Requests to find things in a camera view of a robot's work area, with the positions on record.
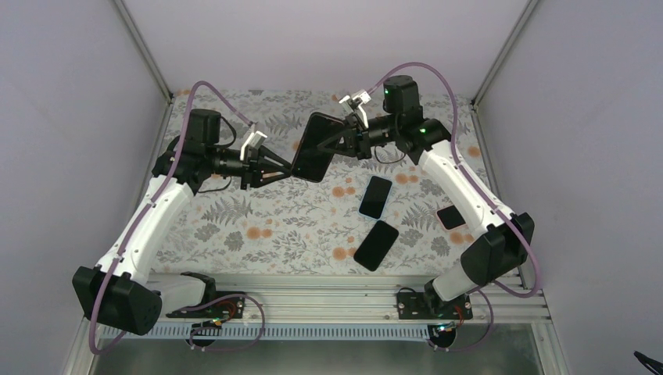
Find aluminium corner post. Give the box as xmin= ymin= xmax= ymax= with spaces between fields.
xmin=110 ymin=0 xmax=173 ymax=103
xmin=472 ymin=0 xmax=540 ymax=108

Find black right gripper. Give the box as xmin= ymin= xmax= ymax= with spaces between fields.
xmin=316 ymin=114 xmax=399 ymax=160

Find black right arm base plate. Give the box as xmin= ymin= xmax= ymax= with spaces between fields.
xmin=396 ymin=287 xmax=473 ymax=320

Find floral patterned table mat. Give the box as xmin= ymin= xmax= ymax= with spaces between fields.
xmin=151 ymin=90 xmax=475 ymax=276

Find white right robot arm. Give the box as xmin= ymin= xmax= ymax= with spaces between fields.
xmin=317 ymin=75 xmax=534 ymax=318

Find perforated cable tray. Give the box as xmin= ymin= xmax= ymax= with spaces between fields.
xmin=98 ymin=323 xmax=446 ymax=341

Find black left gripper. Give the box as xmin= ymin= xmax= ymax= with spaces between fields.
xmin=206 ymin=145 xmax=290 ymax=189

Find aluminium right corner post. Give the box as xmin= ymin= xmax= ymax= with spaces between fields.
xmin=472 ymin=0 xmax=540 ymax=108

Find phone in blue case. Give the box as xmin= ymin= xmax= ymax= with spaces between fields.
xmin=358 ymin=176 xmax=392 ymax=220

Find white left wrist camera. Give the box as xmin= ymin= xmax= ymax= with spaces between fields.
xmin=239 ymin=128 xmax=267 ymax=163

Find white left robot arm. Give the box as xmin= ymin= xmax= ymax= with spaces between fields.
xmin=72 ymin=109 xmax=292 ymax=335

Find aluminium left corner post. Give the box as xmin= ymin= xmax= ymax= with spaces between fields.
xmin=110 ymin=0 xmax=173 ymax=103

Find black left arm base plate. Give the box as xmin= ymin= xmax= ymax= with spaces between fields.
xmin=165 ymin=291 xmax=246 ymax=320

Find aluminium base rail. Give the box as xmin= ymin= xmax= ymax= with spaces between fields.
xmin=82 ymin=274 xmax=552 ymax=326

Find phone in peach case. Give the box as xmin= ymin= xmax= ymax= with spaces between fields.
xmin=435 ymin=205 xmax=466 ymax=230

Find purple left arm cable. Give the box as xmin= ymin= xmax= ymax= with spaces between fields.
xmin=88 ymin=80 xmax=266 ymax=356

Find black phone without case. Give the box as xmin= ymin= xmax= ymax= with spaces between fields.
xmin=353 ymin=220 xmax=400 ymax=272

